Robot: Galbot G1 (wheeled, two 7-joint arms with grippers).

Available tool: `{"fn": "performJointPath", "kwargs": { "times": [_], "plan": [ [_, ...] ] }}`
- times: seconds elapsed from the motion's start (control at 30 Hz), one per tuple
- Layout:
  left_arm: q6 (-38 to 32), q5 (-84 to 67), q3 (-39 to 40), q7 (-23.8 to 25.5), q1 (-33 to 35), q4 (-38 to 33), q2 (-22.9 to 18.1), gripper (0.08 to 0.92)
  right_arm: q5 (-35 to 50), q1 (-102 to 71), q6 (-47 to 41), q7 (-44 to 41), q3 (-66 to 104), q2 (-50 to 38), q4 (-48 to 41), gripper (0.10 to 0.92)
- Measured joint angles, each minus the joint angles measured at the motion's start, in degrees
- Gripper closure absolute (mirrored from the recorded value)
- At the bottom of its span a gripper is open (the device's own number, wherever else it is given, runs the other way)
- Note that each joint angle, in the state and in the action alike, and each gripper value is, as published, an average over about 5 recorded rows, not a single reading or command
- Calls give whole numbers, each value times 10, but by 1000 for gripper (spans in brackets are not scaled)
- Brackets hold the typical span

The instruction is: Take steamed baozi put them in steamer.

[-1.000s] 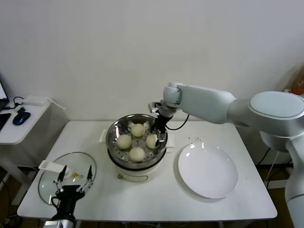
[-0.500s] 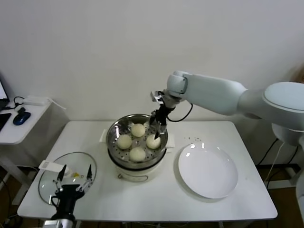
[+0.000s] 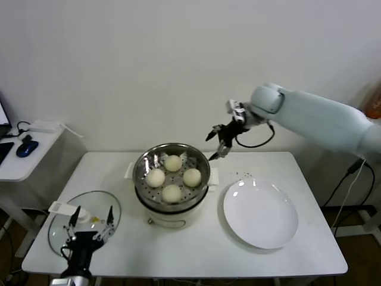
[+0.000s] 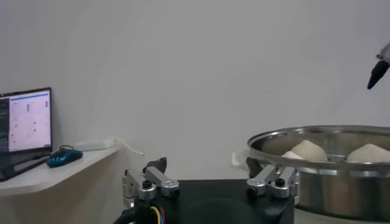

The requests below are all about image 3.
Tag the white steamed baozi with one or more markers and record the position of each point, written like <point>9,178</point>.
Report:
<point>173,164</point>
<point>172,193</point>
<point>192,177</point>
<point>155,178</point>

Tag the white side table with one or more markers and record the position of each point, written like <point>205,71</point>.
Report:
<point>18,169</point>

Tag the black flat pad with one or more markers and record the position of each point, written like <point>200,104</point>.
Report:
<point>5,152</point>

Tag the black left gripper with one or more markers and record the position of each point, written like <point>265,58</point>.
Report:
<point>83,247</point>

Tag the blue computer mouse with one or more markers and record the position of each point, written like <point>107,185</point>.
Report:
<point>26,149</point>

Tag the white round plate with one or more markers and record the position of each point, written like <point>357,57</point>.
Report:
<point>259,214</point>

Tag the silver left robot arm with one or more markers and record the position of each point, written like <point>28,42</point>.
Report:
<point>71,280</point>

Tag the orange bottle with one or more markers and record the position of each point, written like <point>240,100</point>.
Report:
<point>374,104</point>

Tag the black laptop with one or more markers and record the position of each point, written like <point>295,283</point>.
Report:
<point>2,114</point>

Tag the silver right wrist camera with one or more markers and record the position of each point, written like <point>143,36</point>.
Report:
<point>236,110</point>

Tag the light blue right robot arm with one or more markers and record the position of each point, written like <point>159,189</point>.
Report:
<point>312,113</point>

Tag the perforated steel steamer basket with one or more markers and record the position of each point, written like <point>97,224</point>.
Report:
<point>143,167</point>

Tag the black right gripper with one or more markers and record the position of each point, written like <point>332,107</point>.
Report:
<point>232,131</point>

